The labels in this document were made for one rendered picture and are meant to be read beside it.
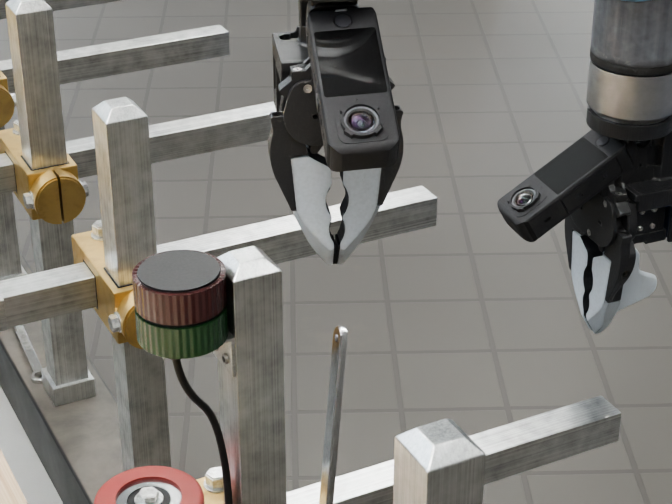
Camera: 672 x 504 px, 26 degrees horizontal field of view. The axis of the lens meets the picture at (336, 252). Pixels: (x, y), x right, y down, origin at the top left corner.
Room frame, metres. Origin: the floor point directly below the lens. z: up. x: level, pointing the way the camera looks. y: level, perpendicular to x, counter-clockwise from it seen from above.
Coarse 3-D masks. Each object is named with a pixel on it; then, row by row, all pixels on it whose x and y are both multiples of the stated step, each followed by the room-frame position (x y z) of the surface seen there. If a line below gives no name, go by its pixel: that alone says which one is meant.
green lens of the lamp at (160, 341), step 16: (144, 320) 0.80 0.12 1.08; (224, 320) 0.81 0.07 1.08; (144, 336) 0.79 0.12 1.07; (160, 336) 0.79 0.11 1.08; (176, 336) 0.78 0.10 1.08; (192, 336) 0.79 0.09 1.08; (208, 336) 0.79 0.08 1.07; (224, 336) 0.80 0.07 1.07; (160, 352) 0.79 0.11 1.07; (176, 352) 0.78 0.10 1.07; (192, 352) 0.79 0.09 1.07; (208, 352) 0.79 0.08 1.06
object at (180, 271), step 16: (160, 256) 0.83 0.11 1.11; (176, 256) 0.83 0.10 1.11; (192, 256) 0.83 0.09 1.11; (208, 256) 0.83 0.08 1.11; (144, 272) 0.81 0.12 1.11; (160, 272) 0.81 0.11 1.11; (176, 272) 0.81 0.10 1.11; (192, 272) 0.81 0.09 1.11; (208, 272) 0.81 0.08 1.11; (160, 288) 0.79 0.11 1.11; (176, 288) 0.79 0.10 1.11; (192, 288) 0.79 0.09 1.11; (208, 320) 0.79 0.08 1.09; (224, 352) 0.82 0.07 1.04; (176, 368) 0.81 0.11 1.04; (192, 400) 0.81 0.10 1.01; (208, 416) 0.82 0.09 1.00; (224, 448) 0.82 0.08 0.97; (224, 464) 0.82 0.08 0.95; (224, 480) 0.82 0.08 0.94
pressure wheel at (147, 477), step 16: (112, 480) 0.86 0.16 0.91; (128, 480) 0.86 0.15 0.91; (144, 480) 0.86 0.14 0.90; (160, 480) 0.86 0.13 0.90; (176, 480) 0.86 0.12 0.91; (192, 480) 0.86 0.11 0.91; (96, 496) 0.84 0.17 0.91; (112, 496) 0.84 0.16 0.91; (128, 496) 0.85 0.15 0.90; (144, 496) 0.84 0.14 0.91; (160, 496) 0.84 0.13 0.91; (176, 496) 0.84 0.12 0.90; (192, 496) 0.84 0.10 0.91
